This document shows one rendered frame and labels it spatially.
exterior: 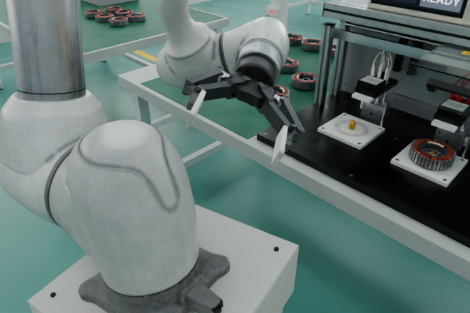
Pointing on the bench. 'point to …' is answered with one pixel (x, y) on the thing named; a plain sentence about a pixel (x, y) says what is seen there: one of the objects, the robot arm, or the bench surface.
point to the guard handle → (447, 87)
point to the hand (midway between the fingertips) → (234, 137)
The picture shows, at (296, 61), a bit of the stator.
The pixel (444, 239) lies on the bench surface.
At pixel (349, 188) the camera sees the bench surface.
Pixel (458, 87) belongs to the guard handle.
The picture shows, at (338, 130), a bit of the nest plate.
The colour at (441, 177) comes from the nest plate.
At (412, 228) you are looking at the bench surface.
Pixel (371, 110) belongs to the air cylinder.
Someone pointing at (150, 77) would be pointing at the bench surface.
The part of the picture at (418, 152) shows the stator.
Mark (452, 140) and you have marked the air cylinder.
